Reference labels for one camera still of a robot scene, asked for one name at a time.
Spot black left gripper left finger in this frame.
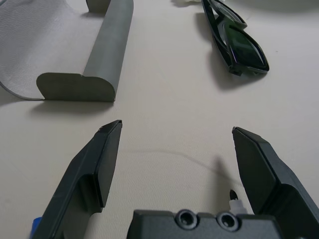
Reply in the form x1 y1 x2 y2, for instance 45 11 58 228
31 120 123 239

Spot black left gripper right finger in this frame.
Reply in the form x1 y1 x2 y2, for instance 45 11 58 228
231 126 319 239

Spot black sunglasses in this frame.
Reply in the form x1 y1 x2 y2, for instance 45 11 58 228
201 0 270 76

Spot uncapped black tip marker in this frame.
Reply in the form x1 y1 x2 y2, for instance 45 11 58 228
228 189 248 215

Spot blue capped whiteboard marker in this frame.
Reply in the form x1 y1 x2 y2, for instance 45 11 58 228
32 217 43 235

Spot grey open glasses case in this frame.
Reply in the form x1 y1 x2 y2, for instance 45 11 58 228
0 0 134 103

